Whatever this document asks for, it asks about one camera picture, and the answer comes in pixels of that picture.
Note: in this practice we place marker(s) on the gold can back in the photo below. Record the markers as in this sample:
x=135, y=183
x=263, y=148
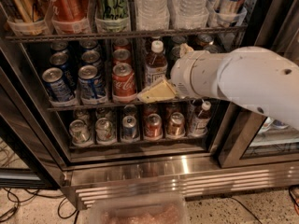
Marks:
x=204, y=40

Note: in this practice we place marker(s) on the blue can middle left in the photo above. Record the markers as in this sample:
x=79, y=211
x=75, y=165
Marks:
x=61, y=60

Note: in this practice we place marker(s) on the blue Pepsi can front right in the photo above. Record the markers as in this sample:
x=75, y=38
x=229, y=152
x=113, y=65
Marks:
x=92, y=85

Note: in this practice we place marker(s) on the tea bottle white cap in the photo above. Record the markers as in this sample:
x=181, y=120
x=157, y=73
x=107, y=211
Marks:
x=156, y=63

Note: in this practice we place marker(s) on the clear water bottle left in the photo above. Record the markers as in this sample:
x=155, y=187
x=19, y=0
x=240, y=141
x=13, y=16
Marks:
x=152, y=15

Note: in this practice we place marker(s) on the red can bottom shelf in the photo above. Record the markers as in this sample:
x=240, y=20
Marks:
x=153, y=127

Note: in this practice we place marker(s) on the top wire shelf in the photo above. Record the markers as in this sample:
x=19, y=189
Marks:
x=127, y=34

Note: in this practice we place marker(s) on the red Coca-Cola can middle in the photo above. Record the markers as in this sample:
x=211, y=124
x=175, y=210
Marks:
x=121, y=56

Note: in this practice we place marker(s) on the right fridge glass door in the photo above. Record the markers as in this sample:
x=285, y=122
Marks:
x=274, y=25

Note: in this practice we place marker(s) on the clear plastic storage bin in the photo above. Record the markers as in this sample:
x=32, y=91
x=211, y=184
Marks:
x=157, y=208

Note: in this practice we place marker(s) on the silver can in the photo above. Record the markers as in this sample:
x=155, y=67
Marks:
x=105, y=132
x=80, y=133

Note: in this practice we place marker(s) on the blue pepsi can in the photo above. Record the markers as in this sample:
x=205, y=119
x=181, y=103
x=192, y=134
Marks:
x=92, y=85
x=59, y=92

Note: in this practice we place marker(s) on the left open fridge door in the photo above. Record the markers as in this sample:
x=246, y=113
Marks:
x=29, y=129

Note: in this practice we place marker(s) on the copper can bottom shelf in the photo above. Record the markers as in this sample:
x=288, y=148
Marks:
x=175, y=126

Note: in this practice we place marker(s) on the blue can bottom shelf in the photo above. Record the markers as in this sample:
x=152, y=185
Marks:
x=130, y=132

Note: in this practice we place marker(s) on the red Coca-Cola can back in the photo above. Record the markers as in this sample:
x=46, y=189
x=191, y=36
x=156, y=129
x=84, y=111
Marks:
x=121, y=43

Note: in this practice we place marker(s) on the clear water bottle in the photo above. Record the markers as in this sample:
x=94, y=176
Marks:
x=188, y=14
x=152, y=15

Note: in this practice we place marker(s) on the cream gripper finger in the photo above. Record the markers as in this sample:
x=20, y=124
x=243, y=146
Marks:
x=184, y=49
x=159, y=90

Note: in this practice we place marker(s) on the wire shelf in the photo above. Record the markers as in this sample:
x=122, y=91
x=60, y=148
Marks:
x=127, y=34
x=110, y=104

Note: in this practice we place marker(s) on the gold can middle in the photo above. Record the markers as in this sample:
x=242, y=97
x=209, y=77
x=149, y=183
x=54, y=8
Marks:
x=212, y=48

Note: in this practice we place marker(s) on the blue can back right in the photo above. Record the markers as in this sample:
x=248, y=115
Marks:
x=86, y=45

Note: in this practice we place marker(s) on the tea bottle bottom shelf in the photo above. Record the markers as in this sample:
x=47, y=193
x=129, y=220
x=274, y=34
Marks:
x=200, y=118

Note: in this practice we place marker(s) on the gold can top shelf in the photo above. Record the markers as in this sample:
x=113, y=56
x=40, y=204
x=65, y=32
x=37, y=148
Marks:
x=26, y=17

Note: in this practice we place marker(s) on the green can middle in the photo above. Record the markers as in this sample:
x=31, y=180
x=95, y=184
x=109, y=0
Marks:
x=173, y=57

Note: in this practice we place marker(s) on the can behind right door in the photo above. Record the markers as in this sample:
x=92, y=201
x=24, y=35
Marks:
x=279, y=125

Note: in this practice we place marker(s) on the red coca-cola can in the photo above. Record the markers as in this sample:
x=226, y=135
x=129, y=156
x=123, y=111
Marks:
x=121, y=43
x=121, y=56
x=123, y=82

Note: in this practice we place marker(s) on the red Coca-Cola can front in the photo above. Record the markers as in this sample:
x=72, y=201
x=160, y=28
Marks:
x=123, y=82

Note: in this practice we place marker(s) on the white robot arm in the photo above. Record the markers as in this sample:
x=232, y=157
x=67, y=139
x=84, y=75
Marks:
x=254, y=78

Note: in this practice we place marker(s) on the green can back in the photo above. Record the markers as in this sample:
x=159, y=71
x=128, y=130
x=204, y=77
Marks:
x=177, y=40

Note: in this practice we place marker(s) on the silver can bottom far left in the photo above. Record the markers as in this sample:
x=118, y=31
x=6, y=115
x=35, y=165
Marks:
x=80, y=133

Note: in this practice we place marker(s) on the green LaCroix can top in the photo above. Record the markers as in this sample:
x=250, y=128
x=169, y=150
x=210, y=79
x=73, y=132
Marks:
x=113, y=14

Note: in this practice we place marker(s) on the blue Pepsi can front left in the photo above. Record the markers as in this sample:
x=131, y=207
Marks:
x=59, y=92

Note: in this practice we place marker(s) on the clear water bottle right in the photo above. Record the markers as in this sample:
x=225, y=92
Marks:
x=188, y=14

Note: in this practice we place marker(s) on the blue can middle right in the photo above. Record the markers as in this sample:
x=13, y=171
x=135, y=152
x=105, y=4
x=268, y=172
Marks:
x=92, y=57

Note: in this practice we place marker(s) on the middle wire shelf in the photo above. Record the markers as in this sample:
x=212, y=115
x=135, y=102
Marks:
x=110, y=104

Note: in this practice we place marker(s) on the stainless fridge base grille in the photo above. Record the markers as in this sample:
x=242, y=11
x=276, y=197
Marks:
x=189, y=175

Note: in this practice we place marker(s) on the Red Bull can top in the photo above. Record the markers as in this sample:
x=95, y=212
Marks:
x=224, y=13

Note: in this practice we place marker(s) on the blue can back left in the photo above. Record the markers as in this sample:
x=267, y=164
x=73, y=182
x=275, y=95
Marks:
x=59, y=46

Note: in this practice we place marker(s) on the orange can top shelf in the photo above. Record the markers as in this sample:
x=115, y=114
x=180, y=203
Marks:
x=70, y=16

